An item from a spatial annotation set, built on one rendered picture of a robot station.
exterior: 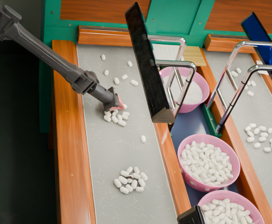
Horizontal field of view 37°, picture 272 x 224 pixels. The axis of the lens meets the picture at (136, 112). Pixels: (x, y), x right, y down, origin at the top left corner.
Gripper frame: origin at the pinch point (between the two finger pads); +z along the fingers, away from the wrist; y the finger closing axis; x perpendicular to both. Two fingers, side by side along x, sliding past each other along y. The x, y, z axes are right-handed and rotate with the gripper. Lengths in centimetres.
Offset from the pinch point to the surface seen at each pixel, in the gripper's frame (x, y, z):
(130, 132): -0.1, -12.4, 2.7
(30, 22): 62, 125, 3
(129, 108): -1.1, 1.4, 4.2
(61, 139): 16.7, -17.7, -21.8
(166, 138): -11.0, -18.2, 11.8
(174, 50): -22, 39, 25
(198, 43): -33, 44, 36
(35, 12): 54, 125, 0
